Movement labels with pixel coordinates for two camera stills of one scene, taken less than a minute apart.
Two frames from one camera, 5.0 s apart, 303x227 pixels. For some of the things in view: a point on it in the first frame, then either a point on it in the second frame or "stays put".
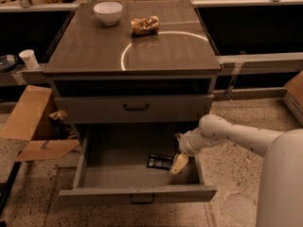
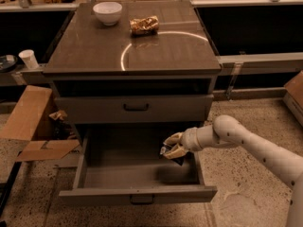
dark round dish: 8,62 stays put
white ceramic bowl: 108,12 stays put
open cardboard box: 36,116 stays put
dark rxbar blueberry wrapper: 158,160 → 166,148
